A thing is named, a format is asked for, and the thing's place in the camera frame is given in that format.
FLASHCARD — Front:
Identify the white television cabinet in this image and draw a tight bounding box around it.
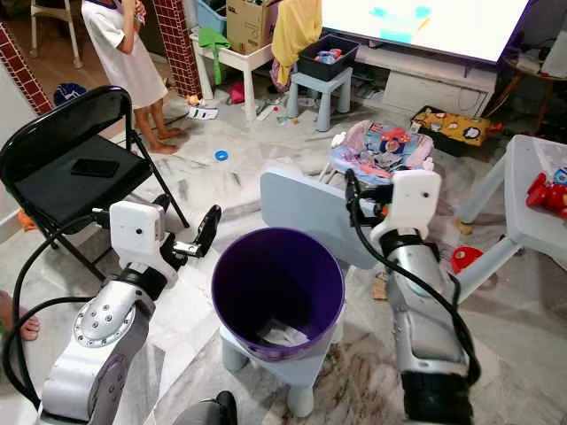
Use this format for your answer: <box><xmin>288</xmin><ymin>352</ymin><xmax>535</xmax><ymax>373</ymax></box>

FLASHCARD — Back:
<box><xmin>354</xmin><ymin>42</ymin><xmax>501</xmax><ymax>120</ymax></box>

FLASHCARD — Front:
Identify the person's bare foot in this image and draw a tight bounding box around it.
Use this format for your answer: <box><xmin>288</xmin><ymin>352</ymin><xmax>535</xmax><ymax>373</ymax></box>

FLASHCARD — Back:
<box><xmin>0</xmin><ymin>292</ymin><xmax>42</xmax><ymax>342</ymax></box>

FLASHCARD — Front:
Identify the light blue storage tub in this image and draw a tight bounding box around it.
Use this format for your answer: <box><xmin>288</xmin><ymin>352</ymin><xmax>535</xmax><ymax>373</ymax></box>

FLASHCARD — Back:
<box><xmin>195</xmin><ymin>0</ymin><xmax>229</xmax><ymax>35</ymax></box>

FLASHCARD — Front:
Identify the black folding chair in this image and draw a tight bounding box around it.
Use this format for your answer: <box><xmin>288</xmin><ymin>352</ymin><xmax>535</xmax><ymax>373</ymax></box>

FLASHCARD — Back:
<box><xmin>0</xmin><ymin>85</ymin><xmax>190</xmax><ymax>284</ymax></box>

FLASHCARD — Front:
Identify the low white side table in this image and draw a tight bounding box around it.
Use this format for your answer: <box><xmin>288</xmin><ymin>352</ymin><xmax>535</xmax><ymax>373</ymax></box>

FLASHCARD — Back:
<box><xmin>190</xmin><ymin>31</ymin><xmax>276</xmax><ymax>122</ymax></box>

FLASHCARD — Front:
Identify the dark round side table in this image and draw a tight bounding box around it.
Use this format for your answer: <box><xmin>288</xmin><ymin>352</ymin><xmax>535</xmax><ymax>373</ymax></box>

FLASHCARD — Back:
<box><xmin>492</xmin><ymin>49</ymin><xmax>567</xmax><ymax>134</ymax></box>

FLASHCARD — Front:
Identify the brown cardboard scrap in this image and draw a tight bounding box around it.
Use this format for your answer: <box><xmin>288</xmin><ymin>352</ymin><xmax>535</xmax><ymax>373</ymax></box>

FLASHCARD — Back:
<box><xmin>372</xmin><ymin>273</ymin><xmax>391</xmax><ymax>302</ymax></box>

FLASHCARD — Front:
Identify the small white printed box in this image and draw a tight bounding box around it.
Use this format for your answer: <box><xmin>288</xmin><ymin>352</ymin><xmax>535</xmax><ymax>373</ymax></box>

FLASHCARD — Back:
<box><xmin>186</xmin><ymin>104</ymin><xmax>220</xmax><ymax>121</ymax></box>

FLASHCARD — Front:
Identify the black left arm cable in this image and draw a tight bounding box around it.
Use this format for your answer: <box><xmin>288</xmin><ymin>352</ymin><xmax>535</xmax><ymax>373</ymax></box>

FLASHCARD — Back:
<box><xmin>2</xmin><ymin>211</ymin><xmax>116</xmax><ymax>408</ymax></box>

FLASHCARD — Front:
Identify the black plastic basket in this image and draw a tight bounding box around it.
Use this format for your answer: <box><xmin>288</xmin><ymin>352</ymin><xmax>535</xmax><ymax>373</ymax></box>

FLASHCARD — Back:
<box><xmin>297</xmin><ymin>34</ymin><xmax>361</xmax><ymax>82</ymax></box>

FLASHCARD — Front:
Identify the standing child in white dress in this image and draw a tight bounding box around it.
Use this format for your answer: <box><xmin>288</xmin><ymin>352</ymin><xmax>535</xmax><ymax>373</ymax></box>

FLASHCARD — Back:
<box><xmin>82</xmin><ymin>0</ymin><xmax>183</xmax><ymax>156</ymax></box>

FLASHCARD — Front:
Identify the red brick pillar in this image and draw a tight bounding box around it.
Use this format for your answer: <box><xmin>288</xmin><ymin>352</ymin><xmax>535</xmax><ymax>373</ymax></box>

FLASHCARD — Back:
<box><xmin>151</xmin><ymin>0</ymin><xmax>200</xmax><ymax>100</ymax></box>

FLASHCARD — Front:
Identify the large flat screen television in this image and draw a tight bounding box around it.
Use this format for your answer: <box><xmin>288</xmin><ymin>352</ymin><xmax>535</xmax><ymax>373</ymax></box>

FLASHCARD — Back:
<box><xmin>322</xmin><ymin>0</ymin><xmax>532</xmax><ymax>65</ymax></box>

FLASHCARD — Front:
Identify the clear plastic bag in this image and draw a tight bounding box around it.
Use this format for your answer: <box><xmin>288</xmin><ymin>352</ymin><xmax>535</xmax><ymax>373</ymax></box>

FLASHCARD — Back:
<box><xmin>257</xmin><ymin>321</ymin><xmax>311</xmax><ymax>348</ymax></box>

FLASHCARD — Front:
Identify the red plastic toy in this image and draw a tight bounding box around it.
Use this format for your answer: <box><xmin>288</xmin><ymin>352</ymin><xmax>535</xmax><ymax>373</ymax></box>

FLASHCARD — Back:
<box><xmin>449</xmin><ymin>245</ymin><xmax>485</xmax><ymax>274</ymax></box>

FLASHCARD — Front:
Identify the purple plastic rubbish bin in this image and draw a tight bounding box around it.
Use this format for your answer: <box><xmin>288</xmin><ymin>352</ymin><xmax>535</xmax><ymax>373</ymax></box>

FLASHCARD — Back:
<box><xmin>211</xmin><ymin>228</ymin><xmax>346</xmax><ymax>364</ymax></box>

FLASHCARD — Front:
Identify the black smartphone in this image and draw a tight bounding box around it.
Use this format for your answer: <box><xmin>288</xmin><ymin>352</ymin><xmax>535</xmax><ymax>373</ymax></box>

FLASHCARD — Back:
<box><xmin>71</xmin><ymin>158</ymin><xmax>120</xmax><ymax>179</ymax></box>

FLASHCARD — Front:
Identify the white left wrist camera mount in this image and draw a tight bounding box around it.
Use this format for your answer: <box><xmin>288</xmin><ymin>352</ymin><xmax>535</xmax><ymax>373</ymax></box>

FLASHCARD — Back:
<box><xmin>109</xmin><ymin>201</ymin><xmax>165</xmax><ymax>267</ymax></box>

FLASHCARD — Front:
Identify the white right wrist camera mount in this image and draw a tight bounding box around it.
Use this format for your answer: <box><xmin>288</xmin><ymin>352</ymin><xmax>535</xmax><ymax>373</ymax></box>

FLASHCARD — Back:
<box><xmin>388</xmin><ymin>168</ymin><xmax>444</xmax><ymax>236</ymax></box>

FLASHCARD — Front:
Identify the small white plastic table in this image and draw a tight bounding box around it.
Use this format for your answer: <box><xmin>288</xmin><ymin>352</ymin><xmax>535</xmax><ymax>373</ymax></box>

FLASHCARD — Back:
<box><xmin>452</xmin><ymin>135</ymin><xmax>567</xmax><ymax>304</ymax></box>

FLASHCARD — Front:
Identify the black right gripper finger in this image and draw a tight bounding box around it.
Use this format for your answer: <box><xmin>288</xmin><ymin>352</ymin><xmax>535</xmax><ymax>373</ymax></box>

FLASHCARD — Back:
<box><xmin>344</xmin><ymin>168</ymin><xmax>366</xmax><ymax>222</ymax></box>

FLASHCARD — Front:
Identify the colourful baby bouncer seat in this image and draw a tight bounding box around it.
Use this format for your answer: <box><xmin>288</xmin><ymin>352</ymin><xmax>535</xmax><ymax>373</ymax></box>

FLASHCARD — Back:
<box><xmin>330</xmin><ymin>120</ymin><xmax>435</xmax><ymax>189</ymax></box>

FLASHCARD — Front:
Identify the red plush toy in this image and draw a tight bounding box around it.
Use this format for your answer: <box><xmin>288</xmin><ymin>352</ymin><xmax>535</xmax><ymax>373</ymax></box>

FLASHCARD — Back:
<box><xmin>524</xmin><ymin>170</ymin><xmax>567</xmax><ymax>219</ymax></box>

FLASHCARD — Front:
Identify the brown cardboard box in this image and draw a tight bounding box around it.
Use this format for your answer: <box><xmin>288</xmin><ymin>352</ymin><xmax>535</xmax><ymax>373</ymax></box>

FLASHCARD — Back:
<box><xmin>224</xmin><ymin>0</ymin><xmax>280</xmax><ymax>57</ymax></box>

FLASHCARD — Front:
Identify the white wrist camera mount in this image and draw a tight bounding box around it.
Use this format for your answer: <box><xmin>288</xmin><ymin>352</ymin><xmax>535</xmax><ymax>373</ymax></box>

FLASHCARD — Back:
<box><xmin>388</xmin><ymin>168</ymin><xmax>444</xmax><ymax>236</ymax></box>
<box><xmin>109</xmin><ymin>201</ymin><xmax>165</xmax><ymax>267</ymax></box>

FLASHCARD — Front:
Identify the light blue plastic stool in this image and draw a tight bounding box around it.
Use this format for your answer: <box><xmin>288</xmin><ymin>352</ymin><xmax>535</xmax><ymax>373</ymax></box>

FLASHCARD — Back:
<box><xmin>285</xmin><ymin>66</ymin><xmax>353</xmax><ymax>134</ymax></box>
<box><xmin>219</xmin><ymin>319</ymin><xmax>329</xmax><ymax>419</ymax></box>

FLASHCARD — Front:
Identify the hanging yellow cloth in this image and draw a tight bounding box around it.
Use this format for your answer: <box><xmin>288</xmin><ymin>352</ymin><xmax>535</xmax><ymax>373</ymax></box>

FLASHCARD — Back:
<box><xmin>271</xmin><ymin>0</ymin><xmax>323</xmax><ymax>87</ymax></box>

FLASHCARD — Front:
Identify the yellow printed box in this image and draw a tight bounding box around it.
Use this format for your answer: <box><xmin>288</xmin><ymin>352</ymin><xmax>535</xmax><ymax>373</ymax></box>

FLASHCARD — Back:
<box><xmin>410</xmin><ymin>106</ymin><xmax>493</xmax><ymax>149</ymax></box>

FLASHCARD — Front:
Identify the small light grey table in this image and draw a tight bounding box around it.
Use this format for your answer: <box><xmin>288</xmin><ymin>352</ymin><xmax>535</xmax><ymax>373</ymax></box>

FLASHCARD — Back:
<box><xmin>260</xmin><ymin>166</ymin><xmax>395</xmax><ymax>271</ymax></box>

